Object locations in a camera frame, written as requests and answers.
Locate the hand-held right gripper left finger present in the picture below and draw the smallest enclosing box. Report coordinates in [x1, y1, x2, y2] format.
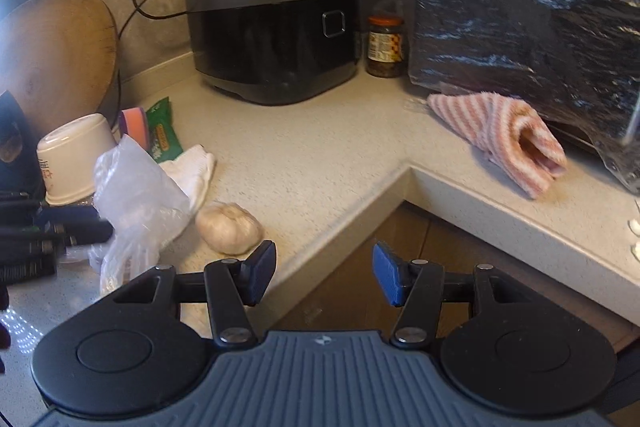
[107, 241, 277, 350]

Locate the pink striped towel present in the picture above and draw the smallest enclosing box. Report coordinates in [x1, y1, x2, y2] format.
[426, 91, 568, 199]

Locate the orange and purple sponge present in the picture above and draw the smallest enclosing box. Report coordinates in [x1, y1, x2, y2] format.
[119, 107, 150, 148]

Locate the wooden cabinet door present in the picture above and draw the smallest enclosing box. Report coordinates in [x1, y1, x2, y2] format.
[272, 202, 640, 413]

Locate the white cloth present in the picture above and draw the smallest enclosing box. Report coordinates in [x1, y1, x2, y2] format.
[161, 144, 217, 214]

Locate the garlic bulb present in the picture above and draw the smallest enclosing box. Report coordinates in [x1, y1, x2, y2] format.
[195, 202, 264, 254]

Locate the green snack packet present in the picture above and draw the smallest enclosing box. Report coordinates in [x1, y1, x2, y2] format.
[145, 97, 184, 164]

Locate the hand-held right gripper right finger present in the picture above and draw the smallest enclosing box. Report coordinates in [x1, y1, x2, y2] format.
[372, 242, 533, 350]

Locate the clear plastic bag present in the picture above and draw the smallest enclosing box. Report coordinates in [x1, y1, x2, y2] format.
[89, 134, 207, 298]

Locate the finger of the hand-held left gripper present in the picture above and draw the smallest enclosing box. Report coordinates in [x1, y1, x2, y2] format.
[35, 205, 114, 249]
[0, 227, 57, 279]

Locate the white paper cup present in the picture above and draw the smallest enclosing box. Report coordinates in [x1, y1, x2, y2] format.
[36, 113, 121, 206]

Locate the navy appliance with gold trim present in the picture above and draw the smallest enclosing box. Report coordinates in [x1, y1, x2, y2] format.
[0, 91, 43, 208]

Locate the round wooden cutting board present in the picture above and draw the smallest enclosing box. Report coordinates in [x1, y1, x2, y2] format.
[0, 0, 121, 142]

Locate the glass jar with yellow label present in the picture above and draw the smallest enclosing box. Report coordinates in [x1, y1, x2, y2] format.
[365, 14, 407, 79]

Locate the grey and black rice cooker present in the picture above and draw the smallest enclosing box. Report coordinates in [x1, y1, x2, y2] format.
[183, 0, 362, 106]

